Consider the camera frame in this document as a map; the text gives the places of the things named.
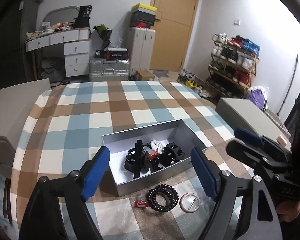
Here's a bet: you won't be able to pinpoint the grey bundle under dresser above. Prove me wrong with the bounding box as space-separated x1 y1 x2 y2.
40 57 65 83

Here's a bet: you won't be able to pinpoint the long black hair clip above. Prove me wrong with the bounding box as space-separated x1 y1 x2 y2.
134 139 143 179

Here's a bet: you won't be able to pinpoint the brown cardboard box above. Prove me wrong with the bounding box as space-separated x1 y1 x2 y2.
135 69 155 82

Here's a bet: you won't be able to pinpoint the person's right hand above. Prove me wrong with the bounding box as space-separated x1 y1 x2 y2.
276 199 300 223

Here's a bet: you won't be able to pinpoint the dark wrapped bouquet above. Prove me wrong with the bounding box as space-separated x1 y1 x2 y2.
93 24 113 52

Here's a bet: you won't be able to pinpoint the stack of black shoe boxes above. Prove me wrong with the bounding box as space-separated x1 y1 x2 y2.
129 11 156 29

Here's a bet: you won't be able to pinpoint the wooden shoe rack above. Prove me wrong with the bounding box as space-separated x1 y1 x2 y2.
206 40 260 98

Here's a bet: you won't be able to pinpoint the dark chair frame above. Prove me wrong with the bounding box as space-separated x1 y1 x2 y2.
2 177 14 224

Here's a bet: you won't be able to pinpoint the wooden door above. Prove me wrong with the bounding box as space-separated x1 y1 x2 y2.
150 0 202 72

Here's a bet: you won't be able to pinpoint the silver suitcase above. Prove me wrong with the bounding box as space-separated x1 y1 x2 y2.
89 58 130 82

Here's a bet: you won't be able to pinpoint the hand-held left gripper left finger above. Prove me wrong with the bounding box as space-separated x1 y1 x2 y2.
19 146 111 240

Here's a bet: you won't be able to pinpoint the black hair claw clip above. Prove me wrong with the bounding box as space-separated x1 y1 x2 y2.
160 142 185 167
124 147 150 174

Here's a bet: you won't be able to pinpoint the purple plastic bag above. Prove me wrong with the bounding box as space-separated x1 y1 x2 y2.
247 86 268 110

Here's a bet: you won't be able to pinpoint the white suitcase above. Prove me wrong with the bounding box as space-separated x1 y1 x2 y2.
127 27 156 75

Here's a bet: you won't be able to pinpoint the patterned door mat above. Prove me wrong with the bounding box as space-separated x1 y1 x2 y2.
150 69 178 79

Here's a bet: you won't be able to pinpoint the yellow lid shoe box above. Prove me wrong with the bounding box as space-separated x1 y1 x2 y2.
131 3 157 12

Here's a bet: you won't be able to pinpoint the black and red box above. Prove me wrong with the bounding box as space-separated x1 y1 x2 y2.
95 47 128 60

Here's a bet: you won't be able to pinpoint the dark grey fridge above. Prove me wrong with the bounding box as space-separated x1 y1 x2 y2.
19 0 39 82

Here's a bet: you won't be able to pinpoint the black paper bag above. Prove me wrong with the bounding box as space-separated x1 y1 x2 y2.
73 5 93 29

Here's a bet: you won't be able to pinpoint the white drawer dresser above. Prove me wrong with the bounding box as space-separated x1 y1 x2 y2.
25 27 92 78

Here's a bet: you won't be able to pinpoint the clutter on dresser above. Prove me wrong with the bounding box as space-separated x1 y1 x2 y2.
26 22 74 40

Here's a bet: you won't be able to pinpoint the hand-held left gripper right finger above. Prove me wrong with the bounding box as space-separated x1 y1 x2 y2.
191 147 284 240

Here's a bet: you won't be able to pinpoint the grey framed mirror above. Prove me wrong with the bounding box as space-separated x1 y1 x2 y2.
42 6 80 25

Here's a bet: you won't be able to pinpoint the dark curved rod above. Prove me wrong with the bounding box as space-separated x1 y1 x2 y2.
277 53 299 115

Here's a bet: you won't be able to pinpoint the rows of shoes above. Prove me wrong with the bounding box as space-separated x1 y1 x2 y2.
211 33 260 85

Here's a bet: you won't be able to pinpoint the pile of shoes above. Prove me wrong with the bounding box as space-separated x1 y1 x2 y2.
177 69 215 98

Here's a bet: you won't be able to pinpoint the dark beaded bracelet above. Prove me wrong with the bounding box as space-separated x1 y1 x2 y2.
145 184 179 213

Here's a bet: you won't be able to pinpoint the silver cardboard box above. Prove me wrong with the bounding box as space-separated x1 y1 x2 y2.
101 119 208 197

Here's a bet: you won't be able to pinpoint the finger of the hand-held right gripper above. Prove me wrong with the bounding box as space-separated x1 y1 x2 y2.
226 140 280 172
234 127 292 155

